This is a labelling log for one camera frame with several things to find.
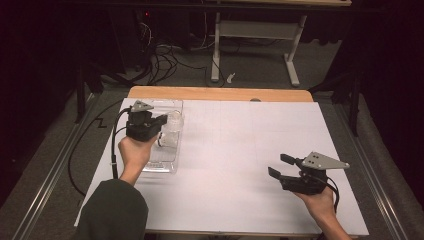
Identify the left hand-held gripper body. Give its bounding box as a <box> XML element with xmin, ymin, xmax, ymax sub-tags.
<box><xmin>124</xmin><ymin>99</ymin><xmax>161</xmax><ymax>143</ymax></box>

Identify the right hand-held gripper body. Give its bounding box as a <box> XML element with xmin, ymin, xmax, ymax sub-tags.
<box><xmin>279</xmin><ymin>151</ymin><xmax>351</xmax><ymax>196</ymax></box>

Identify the white shuttlecock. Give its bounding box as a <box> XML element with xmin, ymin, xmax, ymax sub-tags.
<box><xmin>157</xmin><ymin>130</ymin><xmax>181</xmax><ymax>149</ymax></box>
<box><xmin>166</xmin><ymin>110</ymin><xmax>184</xmax><ymax>133</ymax></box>

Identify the clear plastic tray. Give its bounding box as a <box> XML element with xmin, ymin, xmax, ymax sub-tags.
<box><xmin>128</xmin><ymin>98</ymin><xmax>185</xmax><ymax>174</ymax></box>

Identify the person's right hand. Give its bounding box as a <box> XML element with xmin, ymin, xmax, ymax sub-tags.
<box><xmin>293</xmin><ymin>186</ymin><xmax>337</xmax><ymax>223</ymax></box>

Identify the person's left hand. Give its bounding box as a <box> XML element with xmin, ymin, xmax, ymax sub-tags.
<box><xmin>118</xmin><ymin>134</ymin><xmax>159</xmax><ymax>183</ymax></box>

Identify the wooden table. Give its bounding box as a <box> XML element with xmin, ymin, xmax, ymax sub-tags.
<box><xmin>127</xmin><ymin>85</ymin><xmax>359</xmax><ymax>239</ymax></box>

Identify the black metal stand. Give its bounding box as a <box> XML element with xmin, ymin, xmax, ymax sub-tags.
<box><xmin>308</xmin><ymin>71</ymin><xmax>363</xmax><ymax>138</ymax></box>
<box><xmin>74</xmin><ymin>59</ymin><xmax>104</xmax><ymax>124</ymax></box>

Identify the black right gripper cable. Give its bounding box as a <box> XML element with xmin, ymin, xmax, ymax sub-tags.
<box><xmin>326</xmin><ymin>176</ymin><xmax>340</xmax><ymax>214</ymax></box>

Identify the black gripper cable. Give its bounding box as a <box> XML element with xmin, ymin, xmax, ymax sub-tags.
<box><xmin>110</xmin><ymin>107</ymin><xmax>132</xmax><ymax>180</ymax></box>
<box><xmin>326</xmin><ymin>176</ymin><xmax>340</xmax><ymax>214</ymax></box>

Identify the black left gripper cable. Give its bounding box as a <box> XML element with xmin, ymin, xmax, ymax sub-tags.
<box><xmin>110</xmin><ymin>107</ymin><xmax>132</xmax><ymax>180</ymax></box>

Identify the bundle of floor cables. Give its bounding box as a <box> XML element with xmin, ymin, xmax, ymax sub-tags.
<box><xmin>99</xmin><ymin>19</ymin><xmax>214</xmax><ymax>87</ymax></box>

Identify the metal floor rail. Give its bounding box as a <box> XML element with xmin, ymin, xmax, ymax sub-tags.
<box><xmin>329</xmin><ymin>99</ymin><xmax>409</xmax><ymax>240</ymax></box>
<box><xmin>11</xmin><ymin>93</ymin><xmax>101</xmax><ymax>240</ymax></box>

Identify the black floor cable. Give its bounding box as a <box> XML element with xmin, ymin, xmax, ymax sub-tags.
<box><xmin>67</xmin><ymin>99</ymin><xmax>125</xmax><ymax>197</ymax></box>

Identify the white metal desk frame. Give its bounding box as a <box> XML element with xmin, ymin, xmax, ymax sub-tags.
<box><xmin>199</xmin><ymin>0</ymin><xmax>353</xmax><ymax>88</ymax></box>

